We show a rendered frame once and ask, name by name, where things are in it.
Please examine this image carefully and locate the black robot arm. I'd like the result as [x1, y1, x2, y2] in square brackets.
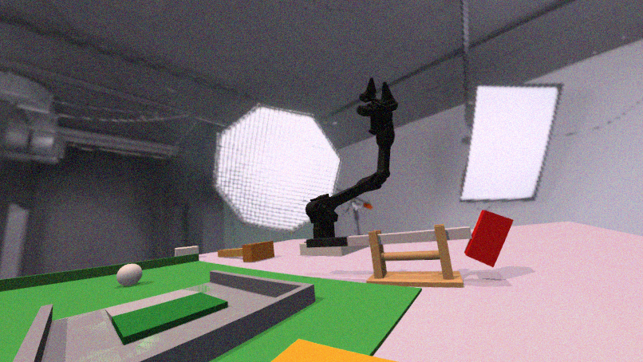
[306, 104, 395, 238]

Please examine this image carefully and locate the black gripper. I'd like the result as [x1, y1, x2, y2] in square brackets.
[360, 77, 398, 120]

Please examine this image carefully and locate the green putting mat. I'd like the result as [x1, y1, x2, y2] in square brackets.
[0, 261, 422, 362]

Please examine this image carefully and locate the beige cube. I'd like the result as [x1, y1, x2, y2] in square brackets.
[175, 246, 199, 256]

